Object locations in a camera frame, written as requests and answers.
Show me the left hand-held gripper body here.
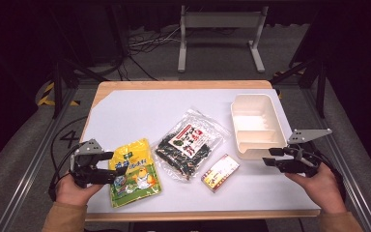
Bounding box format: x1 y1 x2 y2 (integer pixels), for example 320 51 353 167
70 138 117 189

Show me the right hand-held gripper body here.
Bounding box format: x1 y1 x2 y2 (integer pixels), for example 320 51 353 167
276 129 333 178

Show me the yellow green spouted pouch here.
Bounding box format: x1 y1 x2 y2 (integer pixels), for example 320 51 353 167
108 138 162 209

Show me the cream plastic container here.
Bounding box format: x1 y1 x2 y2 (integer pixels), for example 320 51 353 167
230 93 288 160

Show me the clear bag of dried seaweed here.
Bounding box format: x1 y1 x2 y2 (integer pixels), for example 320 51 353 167
153 108 232 183

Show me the person's left hand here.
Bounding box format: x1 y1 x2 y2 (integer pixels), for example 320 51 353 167
55 175 104 207

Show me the person's right hand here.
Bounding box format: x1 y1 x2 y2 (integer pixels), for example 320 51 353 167
284 163 347 215

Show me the small red yellow box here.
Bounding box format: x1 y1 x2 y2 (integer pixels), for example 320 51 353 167
201 153 241 193

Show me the white table mat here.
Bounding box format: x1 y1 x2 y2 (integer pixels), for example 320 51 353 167
80 89 320 215

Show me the black metal stand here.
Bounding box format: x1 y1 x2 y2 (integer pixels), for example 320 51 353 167
270 57 328 119
49 57 110 120

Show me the yellow black hazard tape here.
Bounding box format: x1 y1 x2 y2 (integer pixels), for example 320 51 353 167
38 81 80 107

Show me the white metal stand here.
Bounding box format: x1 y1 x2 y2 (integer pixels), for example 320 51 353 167
177 4 270 73

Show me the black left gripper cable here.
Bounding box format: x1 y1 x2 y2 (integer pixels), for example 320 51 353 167
47 115 89 202

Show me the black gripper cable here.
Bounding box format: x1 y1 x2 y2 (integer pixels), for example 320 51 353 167
47 115 89 202
315 149 347 202

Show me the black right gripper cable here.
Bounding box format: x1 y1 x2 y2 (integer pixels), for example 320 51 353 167
315 149 347 202

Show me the aluminium floor rail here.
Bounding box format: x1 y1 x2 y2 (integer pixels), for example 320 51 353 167
0 88 78 232
302 88 371 232

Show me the bundle of floor cables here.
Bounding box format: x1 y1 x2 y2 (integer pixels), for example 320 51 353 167
127 27 183 57

